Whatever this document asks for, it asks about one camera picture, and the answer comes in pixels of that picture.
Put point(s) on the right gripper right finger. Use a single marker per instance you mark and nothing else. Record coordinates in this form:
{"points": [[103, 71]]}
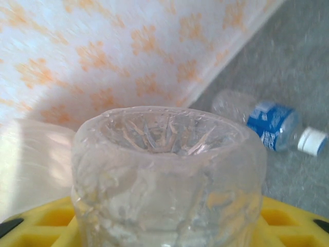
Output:
{"points": [[290, 226]]}

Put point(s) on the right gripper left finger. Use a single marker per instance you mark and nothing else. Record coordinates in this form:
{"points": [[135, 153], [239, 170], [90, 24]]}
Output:
{"points": [[46, 226]]}

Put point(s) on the clear bottle blue label white cap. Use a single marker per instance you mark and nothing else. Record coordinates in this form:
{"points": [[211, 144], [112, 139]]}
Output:
{"points": [[272, 126]]}

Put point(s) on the clear plastic bottle white cap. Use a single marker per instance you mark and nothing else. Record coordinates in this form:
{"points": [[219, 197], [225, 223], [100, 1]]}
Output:
{"points": [[167, 180]]}

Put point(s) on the cream plastic bin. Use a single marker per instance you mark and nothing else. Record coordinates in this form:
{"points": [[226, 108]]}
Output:
{"points": [[15, 200]]}

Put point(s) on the translucent plastic bin liner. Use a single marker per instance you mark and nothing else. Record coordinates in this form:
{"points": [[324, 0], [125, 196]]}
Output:
{"points": [[43, 144]]}

